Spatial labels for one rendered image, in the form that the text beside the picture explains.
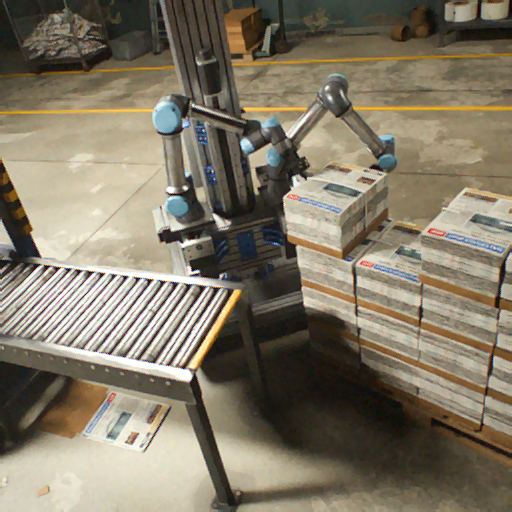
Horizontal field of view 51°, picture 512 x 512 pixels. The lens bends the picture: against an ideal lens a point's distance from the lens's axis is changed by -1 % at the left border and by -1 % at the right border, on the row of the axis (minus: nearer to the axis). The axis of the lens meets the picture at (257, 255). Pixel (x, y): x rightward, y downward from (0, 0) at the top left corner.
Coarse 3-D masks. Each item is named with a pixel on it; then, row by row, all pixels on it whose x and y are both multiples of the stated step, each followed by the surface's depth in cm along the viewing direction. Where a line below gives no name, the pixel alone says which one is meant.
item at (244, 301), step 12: (36, 264) 262; (48, 264) 260; (60, 264) 258; (72, 264) 257; (84, 264) 255; (132, 276) 242; (144, 276) 240; (156, 276) 239; (168, 276) 237; (180, 276) 236; (204, 288) 229; (216, 288) 227; (228, 288) 224; (240, 288) 223; (228, 300) 228; (240, 300) 226
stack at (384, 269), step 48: (384, 240) 230; (336, 288) 235; (384, 288) 218; (432, 288) 201; (336, 336) 255; (384, 336) 232; (432, 336) 214; (480, 336) 199; (336, 384) 275; (432, 384) 229; (480, 384) 211; (480, 432) 228
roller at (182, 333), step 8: (208, 288) 226; (200, 296) 223; (208, 296) 223; (200, 304) 219; (208, 304) 222; (192, 312) 215; (200, 312) 217; (184, 320) 212; (192, 320) 212; (184, 328) 208; (192, 328) 211; (176, 336) 205; (184, 336) 206; (168, 344) 202; (176, 344) 202; (168, 352) 199; (176, 352) 201; (160, 360) 196; (168, 360) 197
